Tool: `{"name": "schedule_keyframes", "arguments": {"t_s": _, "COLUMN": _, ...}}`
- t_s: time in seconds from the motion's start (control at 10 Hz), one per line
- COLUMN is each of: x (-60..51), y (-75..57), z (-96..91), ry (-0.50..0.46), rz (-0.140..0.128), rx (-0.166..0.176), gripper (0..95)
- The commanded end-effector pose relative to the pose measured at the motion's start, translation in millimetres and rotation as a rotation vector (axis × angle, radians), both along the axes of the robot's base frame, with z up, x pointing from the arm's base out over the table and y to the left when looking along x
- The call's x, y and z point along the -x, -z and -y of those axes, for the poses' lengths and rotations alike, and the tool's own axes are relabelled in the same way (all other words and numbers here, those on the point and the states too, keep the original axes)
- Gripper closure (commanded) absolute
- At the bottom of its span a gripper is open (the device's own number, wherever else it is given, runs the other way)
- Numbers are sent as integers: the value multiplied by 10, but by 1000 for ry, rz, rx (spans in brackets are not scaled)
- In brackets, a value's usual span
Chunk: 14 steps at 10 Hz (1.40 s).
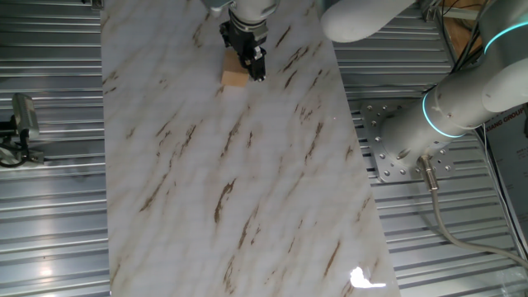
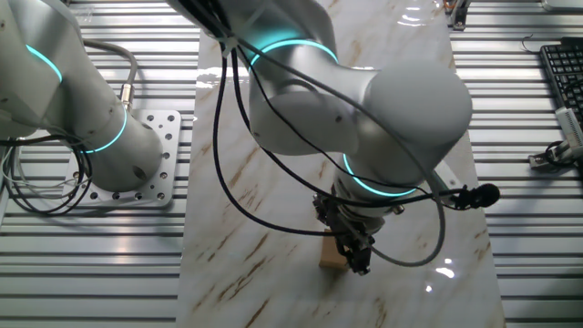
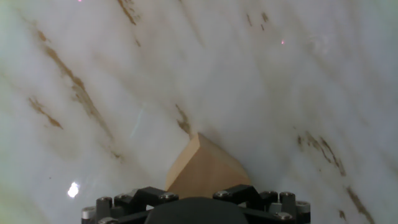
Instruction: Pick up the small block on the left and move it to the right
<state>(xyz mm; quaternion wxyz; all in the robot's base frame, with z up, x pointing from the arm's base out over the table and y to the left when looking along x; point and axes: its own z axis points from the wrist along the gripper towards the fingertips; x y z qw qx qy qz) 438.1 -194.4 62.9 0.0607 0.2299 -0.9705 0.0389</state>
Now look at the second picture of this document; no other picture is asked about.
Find black keyboard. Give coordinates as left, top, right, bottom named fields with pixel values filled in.
left=539, top=43, right=583, bottom=124

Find grey flat device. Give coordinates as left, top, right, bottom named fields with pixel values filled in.
left=541, top=0, right=583, bottom=13

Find black camera cable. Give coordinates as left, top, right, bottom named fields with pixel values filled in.
left=544, top=139, right=583, bottom=169

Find marble pattern sheet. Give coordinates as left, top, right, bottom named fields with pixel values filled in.
left=175, top=0, right=507, bottom=328

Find black cable connector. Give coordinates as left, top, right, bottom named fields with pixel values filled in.
left=450, top=183, right=501, bottom=211

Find thin white wires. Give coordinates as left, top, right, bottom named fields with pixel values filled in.
left=2, top=145, right=81, bottom=190

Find white camera on bracket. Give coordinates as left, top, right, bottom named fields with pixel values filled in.
left=527, top=107, right=583, bottom=173

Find metal camera bracket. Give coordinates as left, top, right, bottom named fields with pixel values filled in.
left=445, top=0, right=473, bottom=32

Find grey base cable with connector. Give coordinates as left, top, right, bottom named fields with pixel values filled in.
left=81, top=38, right=139, bottom=113

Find black base cable bundle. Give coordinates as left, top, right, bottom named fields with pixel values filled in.
left=0, top=134, right=96, bottom=216

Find metal base mounting plate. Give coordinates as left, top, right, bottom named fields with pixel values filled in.
left=61, top=108, right=182, bottom=210

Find short thin black wire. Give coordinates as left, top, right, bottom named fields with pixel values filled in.
left=520, top=34, right=547, bottom=55

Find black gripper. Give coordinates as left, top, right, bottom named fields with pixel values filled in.
left=312, top=193, right=379, bottom=277

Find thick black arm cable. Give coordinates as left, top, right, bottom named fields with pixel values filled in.
left=211, top=43, right=345, bottom=238

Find small wooden block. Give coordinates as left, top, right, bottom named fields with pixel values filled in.
left=318, top=229, right=351, bottom=271

